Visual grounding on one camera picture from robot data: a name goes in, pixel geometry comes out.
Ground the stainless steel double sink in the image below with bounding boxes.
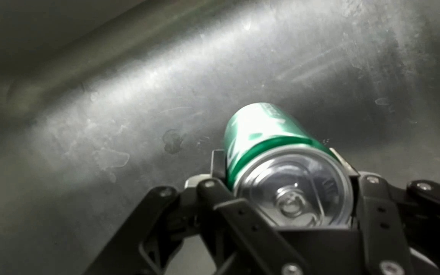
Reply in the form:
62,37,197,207
0,0,440,275

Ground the green soda can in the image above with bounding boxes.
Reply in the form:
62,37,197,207
221,100,357,230

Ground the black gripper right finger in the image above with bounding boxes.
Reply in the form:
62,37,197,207
328,144,440,275

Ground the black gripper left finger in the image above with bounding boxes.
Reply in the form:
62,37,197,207
80,149,314,275

